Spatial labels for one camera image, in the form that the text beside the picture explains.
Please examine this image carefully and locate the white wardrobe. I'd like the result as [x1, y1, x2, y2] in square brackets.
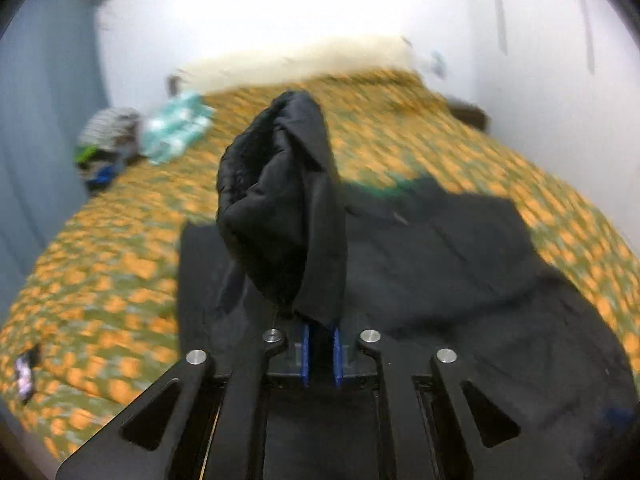
[469, 0, 639, 247]

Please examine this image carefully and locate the green orange floral bedspread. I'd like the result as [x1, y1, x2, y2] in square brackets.
[1, 70, 639, 462]

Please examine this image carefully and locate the black puffer jacket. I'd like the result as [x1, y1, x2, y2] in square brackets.
[177, 91, 639, 479]

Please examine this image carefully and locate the dark wooden nightstand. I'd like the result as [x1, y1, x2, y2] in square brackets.
[445, 98, 489, 132]

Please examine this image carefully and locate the teal white folded cloth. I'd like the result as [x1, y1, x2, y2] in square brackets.
[140, 91, 217, 165]

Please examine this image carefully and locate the blue grey curtain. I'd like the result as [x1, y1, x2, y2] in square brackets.
[1, 0, 107, 311]

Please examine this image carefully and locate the dark phone on bed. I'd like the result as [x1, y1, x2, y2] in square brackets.
[14, 344, 40, 405]

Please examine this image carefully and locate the grey striped clothes pile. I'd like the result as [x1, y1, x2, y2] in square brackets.
[74, 107, 141, 195]

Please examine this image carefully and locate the cream headboard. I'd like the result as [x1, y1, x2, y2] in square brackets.
[167, 37, 413, 96]

